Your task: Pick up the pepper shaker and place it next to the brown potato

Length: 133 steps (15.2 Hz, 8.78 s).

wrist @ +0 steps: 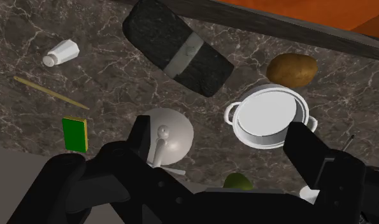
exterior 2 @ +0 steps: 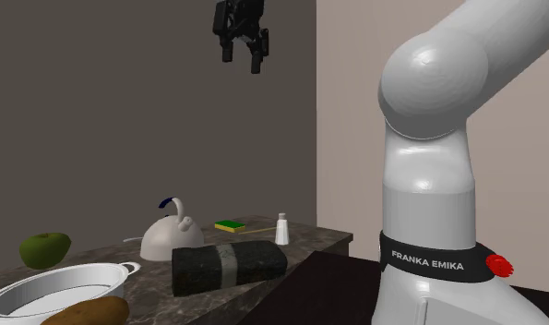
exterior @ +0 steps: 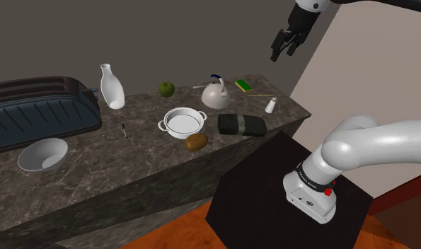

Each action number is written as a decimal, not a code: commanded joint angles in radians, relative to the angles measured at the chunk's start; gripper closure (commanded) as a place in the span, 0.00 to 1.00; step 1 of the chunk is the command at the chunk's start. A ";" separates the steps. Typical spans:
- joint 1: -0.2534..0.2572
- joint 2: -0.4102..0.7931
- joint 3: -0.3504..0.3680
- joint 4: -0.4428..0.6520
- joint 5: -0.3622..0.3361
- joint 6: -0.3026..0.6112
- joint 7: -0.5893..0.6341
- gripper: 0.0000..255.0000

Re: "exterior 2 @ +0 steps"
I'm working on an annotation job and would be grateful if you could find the brown potato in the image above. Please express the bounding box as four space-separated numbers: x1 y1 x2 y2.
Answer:
40 295 131 325

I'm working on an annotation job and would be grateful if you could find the white salt shaker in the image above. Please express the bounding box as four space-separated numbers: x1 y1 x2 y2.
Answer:
274 212 291 247

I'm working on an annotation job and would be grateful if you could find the white kettle with blue handle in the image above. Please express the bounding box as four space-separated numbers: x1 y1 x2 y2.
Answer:
139 196 206 262

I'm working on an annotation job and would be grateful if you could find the white cooking pot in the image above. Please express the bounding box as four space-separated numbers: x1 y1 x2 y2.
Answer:
0 261 142 325

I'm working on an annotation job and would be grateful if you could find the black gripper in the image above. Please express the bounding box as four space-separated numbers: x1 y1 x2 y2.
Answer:
212 0 270 76

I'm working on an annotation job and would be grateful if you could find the dark bread loaf grey band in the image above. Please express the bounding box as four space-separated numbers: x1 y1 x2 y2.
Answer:
171 239 289 298

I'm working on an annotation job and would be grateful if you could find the thin wooden stick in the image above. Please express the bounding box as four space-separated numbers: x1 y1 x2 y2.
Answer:
237 226 279 235

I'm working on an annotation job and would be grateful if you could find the green and yellow sponge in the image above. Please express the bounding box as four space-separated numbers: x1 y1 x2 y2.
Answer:
213 219 247 235

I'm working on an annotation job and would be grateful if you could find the green apple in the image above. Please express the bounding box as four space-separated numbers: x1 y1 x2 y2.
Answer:
18 232 73 271

